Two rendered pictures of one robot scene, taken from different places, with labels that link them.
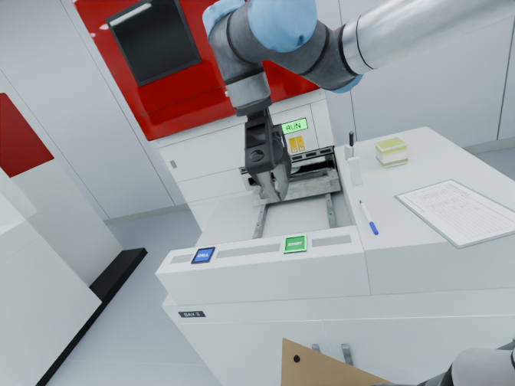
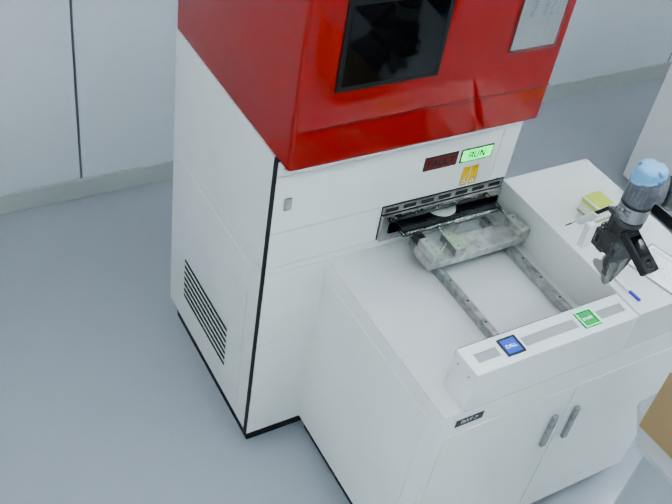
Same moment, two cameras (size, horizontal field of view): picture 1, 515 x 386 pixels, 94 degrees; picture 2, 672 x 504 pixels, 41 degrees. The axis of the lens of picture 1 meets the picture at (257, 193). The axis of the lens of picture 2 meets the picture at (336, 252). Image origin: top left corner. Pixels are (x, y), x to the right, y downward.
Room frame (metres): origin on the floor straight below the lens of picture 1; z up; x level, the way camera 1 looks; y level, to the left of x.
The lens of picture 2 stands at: (0.03, 1.79, 2.57)
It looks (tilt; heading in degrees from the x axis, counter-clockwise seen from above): 41 degrees down; 305
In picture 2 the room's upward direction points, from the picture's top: 11 degrees clockwise
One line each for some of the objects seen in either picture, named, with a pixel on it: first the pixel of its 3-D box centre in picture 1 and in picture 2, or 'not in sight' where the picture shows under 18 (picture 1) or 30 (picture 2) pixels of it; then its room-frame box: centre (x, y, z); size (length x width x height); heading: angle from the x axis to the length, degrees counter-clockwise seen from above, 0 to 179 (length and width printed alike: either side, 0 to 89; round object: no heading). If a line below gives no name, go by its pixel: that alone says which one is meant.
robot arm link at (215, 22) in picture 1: (234, 43); (646, 185); (0.47, -0.05, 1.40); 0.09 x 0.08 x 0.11; 27
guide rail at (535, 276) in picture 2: (330, 210); (530, 271); (0.72, -0.23, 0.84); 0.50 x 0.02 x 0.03; 161
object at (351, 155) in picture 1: (352, 161); (585, 224); (0.64, -0.30, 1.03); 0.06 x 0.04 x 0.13; 161
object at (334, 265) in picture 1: (256, 269); (543, 350); (0.50, 0.07, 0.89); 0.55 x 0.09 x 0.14; 71
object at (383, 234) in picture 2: (287, 173); (440, 213); (1.03, -0.16, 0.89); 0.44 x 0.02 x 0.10; 71
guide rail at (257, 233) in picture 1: (260, 221); (457, 293); (0.81, 0.03, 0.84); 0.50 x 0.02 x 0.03; 161
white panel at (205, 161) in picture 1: (244, 156); (396, 189); (1.10, 0.00, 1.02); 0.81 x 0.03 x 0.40; 71
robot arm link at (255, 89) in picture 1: (247, 92); (632, 210); (0.47, -0.05, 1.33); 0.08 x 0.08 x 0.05
